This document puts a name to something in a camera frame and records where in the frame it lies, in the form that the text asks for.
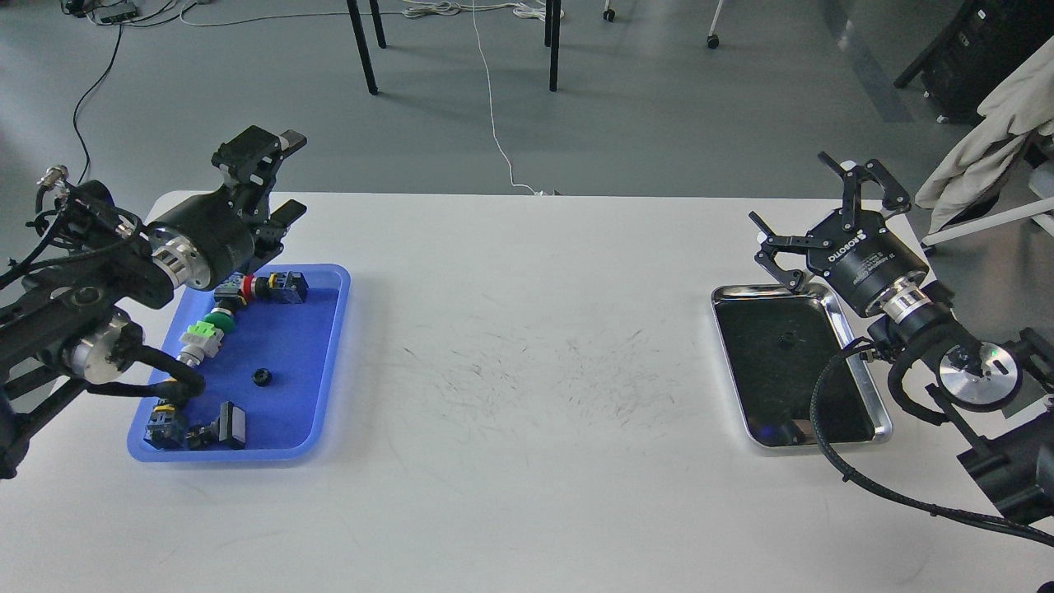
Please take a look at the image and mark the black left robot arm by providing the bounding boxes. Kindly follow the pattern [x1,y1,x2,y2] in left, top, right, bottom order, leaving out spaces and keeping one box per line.
[2,125,306,479]

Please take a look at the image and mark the black table leg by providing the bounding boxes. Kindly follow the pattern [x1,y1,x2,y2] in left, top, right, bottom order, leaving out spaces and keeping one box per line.
[368,0,387,50]
[543,0,563,91]
[345,0,380,96]

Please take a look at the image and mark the silver metal tray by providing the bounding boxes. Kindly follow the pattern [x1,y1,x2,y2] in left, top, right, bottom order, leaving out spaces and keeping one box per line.
[709,284,893,453]

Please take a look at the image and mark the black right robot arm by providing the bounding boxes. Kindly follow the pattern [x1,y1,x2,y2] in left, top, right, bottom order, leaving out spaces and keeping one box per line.
[749,152,1052,545]

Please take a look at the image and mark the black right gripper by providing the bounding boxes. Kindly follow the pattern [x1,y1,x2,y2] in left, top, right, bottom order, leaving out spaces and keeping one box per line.
[748,152,930,319]

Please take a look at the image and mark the small black gear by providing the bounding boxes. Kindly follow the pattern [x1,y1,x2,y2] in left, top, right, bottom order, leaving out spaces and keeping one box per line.
[777,331,798,349]
[251,368,273,387]

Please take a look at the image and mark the black floor cable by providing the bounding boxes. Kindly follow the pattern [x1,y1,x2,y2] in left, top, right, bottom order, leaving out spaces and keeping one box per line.
[70,0,198,184]

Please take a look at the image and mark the light green white switch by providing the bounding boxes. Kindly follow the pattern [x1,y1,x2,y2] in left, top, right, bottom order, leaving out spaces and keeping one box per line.
[176,320,225,368]

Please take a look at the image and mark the red emergency stop button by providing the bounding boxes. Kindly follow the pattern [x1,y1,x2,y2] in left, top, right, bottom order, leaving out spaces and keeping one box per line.
[213,273,255,307]

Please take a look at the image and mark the black square push button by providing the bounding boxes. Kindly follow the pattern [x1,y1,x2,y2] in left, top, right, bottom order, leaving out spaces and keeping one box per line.
[187,400,247,451]

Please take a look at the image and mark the black blue switch block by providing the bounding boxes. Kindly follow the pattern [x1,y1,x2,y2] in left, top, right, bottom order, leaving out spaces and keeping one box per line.
[264,271,309,305]

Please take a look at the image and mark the black power strip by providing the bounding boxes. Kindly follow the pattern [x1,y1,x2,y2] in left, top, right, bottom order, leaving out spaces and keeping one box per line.
[93,1,140,24]

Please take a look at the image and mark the black cabinet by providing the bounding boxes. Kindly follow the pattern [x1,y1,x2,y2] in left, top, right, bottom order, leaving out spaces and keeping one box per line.
[893,1,1053,125]

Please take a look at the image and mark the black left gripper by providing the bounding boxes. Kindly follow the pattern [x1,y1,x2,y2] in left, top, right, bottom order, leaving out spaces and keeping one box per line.
[147,125,308,292]

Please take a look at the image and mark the blue plastic tray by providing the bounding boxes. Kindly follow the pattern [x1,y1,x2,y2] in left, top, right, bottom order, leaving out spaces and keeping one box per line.
[126,264,352,463]

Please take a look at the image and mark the white chair leg with caster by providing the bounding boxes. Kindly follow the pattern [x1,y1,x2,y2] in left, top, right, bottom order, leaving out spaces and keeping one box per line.
[707,0,725,50]

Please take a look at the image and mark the beige cloth on chair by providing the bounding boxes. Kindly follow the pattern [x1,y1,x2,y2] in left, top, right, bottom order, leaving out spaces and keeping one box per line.
[914,39,1053,232]

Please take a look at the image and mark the green push button switch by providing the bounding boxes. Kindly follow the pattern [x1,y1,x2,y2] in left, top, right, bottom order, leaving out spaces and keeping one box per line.
[201,303,237,334]

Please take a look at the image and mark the white floor cable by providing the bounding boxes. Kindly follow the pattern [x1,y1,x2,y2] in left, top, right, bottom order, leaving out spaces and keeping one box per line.
[401,0,565,197]

